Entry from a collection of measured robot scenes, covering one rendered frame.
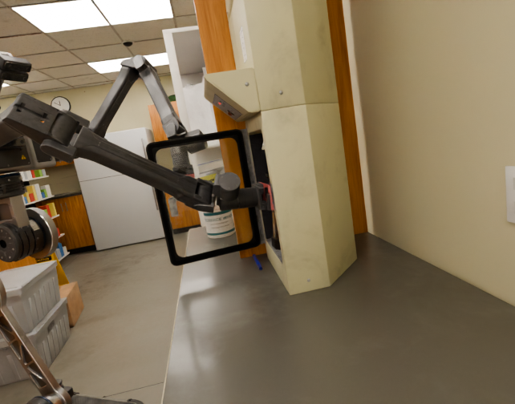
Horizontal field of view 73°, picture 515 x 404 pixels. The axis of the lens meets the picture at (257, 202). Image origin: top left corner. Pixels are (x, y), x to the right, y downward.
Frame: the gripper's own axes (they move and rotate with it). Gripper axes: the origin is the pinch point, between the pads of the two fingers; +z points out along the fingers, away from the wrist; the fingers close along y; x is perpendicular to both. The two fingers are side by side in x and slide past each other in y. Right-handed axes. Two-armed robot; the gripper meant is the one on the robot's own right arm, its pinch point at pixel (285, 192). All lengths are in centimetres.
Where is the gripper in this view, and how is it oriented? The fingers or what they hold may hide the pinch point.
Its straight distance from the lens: 103.2
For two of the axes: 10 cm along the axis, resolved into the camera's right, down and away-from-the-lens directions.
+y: -2.1, -1.4, 9.7
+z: 9.7, -1.2, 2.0
